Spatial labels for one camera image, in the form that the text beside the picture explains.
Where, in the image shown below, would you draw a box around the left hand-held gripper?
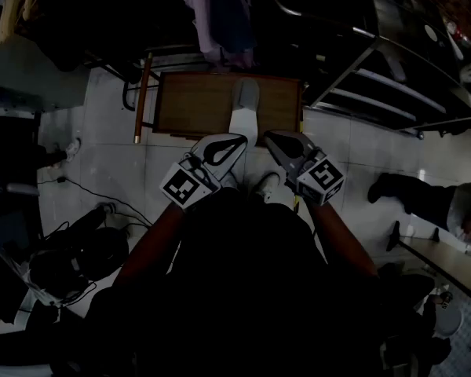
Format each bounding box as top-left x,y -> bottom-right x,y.
159,133 -> 247,211

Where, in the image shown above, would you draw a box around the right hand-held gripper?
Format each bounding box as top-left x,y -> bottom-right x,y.
264,129 -> 345,207

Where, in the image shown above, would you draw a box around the white grey sock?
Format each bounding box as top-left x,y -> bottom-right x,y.
228,77 -> 261,148

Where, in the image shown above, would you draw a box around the stainless steel kitchen counter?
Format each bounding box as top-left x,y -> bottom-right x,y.
272,0 -> 471,139

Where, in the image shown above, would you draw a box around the person's right forearm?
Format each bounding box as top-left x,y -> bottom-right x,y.
306,199 -> 381,279

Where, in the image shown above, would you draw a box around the person's left forearm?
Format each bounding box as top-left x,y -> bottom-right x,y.
113,201 -> 188,288

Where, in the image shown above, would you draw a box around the person's right white shoe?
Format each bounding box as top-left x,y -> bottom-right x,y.
250,170 -> 282,203

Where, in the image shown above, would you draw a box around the wooden pole with metal tip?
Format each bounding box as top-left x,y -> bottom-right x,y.
132,52 -> 154,145

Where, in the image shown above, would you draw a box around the black metal clothes rack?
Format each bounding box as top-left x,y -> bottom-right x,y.
82,43 -> 205,113

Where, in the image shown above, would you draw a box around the purple hanging garment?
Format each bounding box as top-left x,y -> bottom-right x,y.
176,0 -> 256,70

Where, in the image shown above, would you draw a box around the blue-grey hanging garment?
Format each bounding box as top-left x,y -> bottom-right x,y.
210,0 -> 258,54

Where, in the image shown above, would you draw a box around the person's black clothing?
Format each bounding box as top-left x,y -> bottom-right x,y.
54,186 -> 433,377

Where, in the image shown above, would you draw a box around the black bags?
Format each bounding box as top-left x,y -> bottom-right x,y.
25,208 -> 131,294

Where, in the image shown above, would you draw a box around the black hanging garment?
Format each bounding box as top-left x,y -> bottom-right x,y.
35,0 -> 199,74

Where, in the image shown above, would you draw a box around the white ladle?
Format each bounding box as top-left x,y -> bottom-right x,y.
445,29 -> 465,61

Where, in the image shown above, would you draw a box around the wooden table with black legs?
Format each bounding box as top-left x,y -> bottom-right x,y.
386,220 -> 471,312

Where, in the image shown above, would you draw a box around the dark chair with grey armrest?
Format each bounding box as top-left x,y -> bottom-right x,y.
0,170 -> 44,243

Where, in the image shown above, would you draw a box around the white round dish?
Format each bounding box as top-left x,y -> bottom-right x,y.
431,306 -> 464,339

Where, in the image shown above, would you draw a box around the beige hanging garment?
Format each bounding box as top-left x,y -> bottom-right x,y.
0,0 -> 42,46

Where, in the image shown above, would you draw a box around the black floor cable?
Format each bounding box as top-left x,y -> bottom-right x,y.
37,175 -> 155,229

